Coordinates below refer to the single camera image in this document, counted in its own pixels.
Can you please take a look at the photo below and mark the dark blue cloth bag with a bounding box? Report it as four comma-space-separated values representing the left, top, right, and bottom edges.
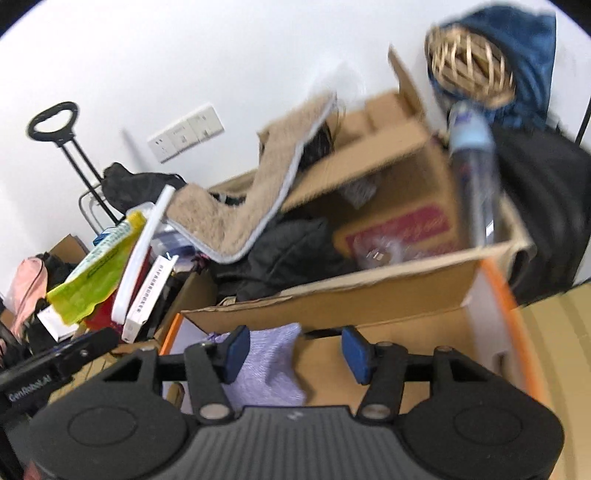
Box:
427, 4, 556, 128

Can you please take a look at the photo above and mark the red orange cardboard tray box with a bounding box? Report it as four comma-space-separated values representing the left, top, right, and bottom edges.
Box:
161, 260, 550, 408

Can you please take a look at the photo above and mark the woven rattan ball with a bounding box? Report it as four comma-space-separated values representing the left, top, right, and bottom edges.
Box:
425, 24, 516, 109

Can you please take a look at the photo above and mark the yellow green snack bag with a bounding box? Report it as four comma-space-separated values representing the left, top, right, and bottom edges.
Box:
47, 211, 146, 325

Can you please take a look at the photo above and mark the blue cap water bottle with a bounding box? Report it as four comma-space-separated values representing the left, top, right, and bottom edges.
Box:
449, 102, 501, 248

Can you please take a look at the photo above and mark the black suitcase bag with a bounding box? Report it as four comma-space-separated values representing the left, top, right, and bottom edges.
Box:
492, 124, 590, 304

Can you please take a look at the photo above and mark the purple knitted cloth pouch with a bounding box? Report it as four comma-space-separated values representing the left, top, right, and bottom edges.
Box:
222, 323, 307, 410

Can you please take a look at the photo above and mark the white flat carton box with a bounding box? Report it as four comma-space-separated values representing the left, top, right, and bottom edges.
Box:
121, 255, 178, 344

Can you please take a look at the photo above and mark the white wall socket strip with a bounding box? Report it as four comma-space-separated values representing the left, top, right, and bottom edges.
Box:
147, 103, 224, 163

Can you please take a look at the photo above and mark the beige fuzzy mat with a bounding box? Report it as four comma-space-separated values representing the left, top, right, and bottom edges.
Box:
166, 92, 338, 264

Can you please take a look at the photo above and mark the small brown cardboard box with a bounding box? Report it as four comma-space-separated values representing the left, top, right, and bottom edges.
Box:
25, 257, 215, 355

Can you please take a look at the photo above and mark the large brown cardboard box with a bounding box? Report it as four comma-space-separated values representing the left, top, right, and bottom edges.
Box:
207, 43, 537, 296

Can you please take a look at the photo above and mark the black trolley handle cart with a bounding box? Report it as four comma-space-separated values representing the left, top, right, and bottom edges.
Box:
26, 101, 187, 236

